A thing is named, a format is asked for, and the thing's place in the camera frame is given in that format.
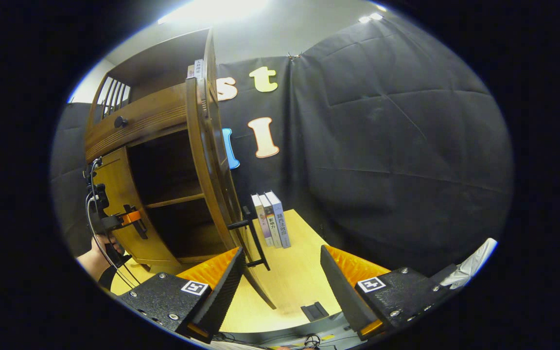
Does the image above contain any white fabric item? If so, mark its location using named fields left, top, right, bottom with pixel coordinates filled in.
left=439, top=238, right=498, bottom=290

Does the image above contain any wooden cabinet drawer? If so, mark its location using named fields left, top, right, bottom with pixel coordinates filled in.
left=85, top=84, right=188, bottom=163

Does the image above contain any black right door handle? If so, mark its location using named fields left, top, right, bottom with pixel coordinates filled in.
left=227, top=207, right=271, bottom=271

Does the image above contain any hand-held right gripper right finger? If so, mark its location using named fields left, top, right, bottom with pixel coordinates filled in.
left=320, top=245, right=455, bottom=341

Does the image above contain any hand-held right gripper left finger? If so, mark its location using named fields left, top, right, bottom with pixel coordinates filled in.
left=117, top=246, right=246, bottom=342

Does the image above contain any black door handle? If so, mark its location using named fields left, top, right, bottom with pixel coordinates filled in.
left=123, top=204, right=148, bottom=240
left=227, top=207, right=271, bottom=271

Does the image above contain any black left door handle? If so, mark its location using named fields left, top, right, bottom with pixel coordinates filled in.
left=123, top=204, right=148, bottom=240

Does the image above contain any wooden inner cabinet shelf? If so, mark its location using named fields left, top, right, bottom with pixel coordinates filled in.
left=145, top=193, right=206, bottom=210

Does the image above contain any wooden cabinet door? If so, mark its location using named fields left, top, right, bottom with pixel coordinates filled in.
left=185, top=78, right=278, bottom=309
left=88, top=147, right=181, bottom=267

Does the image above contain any black backdrop cloth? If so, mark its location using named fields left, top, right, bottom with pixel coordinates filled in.
left=51, top=15, right=514, bottom=278

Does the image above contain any large ceiling light panel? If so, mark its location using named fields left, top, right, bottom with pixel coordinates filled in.
left=158, top=0, right=268, bottom=25

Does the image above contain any small black block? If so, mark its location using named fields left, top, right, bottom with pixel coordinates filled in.
left=301, top=301, right=329, bottom=321

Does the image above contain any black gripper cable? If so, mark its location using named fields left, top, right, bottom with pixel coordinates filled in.
left=86, top=158, right=140, bottom=287

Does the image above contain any lilac spine book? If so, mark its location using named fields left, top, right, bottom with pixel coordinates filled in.
left=251, top=194, right=273, bottom=247

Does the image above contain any white blue cover book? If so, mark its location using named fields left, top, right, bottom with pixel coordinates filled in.
left=265, top=191, right=292, bottom=249

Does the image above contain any wooden double-door shoe cabinet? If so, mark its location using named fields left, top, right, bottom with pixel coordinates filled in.
left=84, top=28, right=278, bottom=309

